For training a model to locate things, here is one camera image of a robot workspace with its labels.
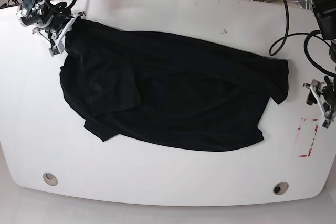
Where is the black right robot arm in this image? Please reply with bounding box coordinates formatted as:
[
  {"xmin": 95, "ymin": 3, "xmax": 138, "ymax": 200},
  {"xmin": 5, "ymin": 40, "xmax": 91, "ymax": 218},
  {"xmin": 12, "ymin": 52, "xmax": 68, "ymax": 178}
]
[{"xmin": 17, "ymin": 0, "xmax": 86, "ymax": 56}]

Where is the red tape rectangle marking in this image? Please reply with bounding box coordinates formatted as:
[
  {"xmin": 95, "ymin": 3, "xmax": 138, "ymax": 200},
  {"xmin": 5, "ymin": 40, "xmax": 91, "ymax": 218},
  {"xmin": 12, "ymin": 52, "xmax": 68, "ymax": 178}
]
[{"xmin": 295, "ymin": 118, "xmax": 319, "ymax": 157}]

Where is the table grommet hole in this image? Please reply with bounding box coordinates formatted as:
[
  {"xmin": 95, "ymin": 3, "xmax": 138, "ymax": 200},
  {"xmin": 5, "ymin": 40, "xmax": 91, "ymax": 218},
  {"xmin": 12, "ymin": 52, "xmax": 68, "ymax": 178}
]
[
  {"xmin": 43, "ymin": 173, "xmax": 58, "ymax": 186},
  {"xmin": 273, "ymin": 182, "xmax": 289, "ymax": 195}
]

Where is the right table grommet hole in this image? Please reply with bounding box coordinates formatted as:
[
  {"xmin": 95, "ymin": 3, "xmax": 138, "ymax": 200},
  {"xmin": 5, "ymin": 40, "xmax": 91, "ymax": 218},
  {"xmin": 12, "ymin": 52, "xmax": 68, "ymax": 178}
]
[{"xmin": 273, "ymin": 182, "xmax": 289, "ymax": 195}]

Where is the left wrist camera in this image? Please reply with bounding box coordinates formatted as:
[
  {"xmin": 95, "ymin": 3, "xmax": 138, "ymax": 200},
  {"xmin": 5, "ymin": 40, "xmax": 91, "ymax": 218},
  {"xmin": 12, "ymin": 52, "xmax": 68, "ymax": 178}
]
[{"xmin": 322, "ymin": 119, "xmax": 331, "ymax": 129}]

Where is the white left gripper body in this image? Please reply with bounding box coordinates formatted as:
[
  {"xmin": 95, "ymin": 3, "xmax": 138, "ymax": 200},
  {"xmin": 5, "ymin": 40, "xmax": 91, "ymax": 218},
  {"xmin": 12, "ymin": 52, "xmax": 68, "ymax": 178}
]
[{"xmin": 303, "ymin": 79, "xmax": 335, "ymax": 122}]

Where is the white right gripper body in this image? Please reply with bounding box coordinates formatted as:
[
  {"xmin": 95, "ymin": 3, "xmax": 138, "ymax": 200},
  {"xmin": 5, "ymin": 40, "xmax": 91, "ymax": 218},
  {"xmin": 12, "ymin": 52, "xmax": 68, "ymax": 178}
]
[{"xmin": 32, "ymin": 11, "xmax": 86, "ymax": 48}]

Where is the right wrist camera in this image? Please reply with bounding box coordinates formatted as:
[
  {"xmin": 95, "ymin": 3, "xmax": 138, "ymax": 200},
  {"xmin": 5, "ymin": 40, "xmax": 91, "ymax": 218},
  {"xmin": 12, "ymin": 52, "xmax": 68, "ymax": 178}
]
[{"xmin": 48, "ymin": 45, "xmax": 65, "ymax": 57}]

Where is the left table grommet hole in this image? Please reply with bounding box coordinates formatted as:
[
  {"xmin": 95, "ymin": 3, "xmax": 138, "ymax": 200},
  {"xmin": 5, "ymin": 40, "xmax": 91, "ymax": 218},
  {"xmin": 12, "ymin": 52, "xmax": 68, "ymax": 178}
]
[{"xmin": 43, "ymin": 173, "xmax": 58, "ymax": 186}]

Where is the black T-shirt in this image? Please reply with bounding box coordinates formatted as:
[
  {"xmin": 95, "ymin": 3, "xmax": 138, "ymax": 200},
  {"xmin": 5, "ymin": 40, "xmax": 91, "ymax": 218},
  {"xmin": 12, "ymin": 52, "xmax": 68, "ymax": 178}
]
[{"xmin": 60, "ymin": 19, "xmax": 289, "ymax": 152}]

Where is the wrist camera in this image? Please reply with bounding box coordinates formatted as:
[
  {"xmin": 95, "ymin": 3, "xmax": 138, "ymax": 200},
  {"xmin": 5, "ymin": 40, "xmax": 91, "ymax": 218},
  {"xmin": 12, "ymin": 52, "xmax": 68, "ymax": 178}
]
[
  {"xmin": 48, "ymin": 45, "xmax": 65, "ymax": 57},
  {"xmin": 322, "ymin": 119, "xmax": 331, "ymax": 129}
]

